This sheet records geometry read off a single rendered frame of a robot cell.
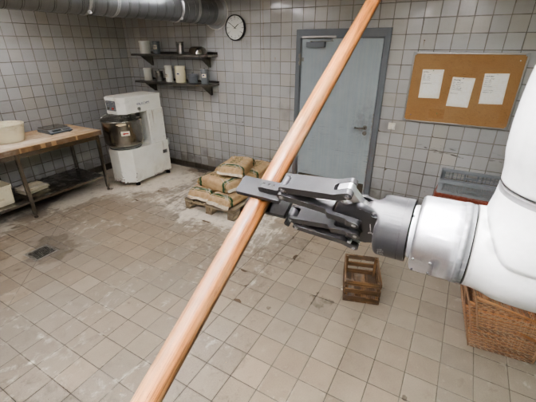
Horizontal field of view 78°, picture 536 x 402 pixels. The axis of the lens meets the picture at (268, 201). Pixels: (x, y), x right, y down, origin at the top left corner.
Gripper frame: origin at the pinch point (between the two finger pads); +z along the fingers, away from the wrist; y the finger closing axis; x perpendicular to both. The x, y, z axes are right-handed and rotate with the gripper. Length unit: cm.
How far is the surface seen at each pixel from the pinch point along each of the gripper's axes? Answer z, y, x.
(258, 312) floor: 88, 223, 29
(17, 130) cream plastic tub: 443, 142, 102
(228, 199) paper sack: 204, 259, 147
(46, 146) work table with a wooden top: 414, 165, 103
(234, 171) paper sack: 211, 250, 183
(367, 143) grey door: 73, 272, 283
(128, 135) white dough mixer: 389, 220, 186
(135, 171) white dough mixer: 391, 269, 160
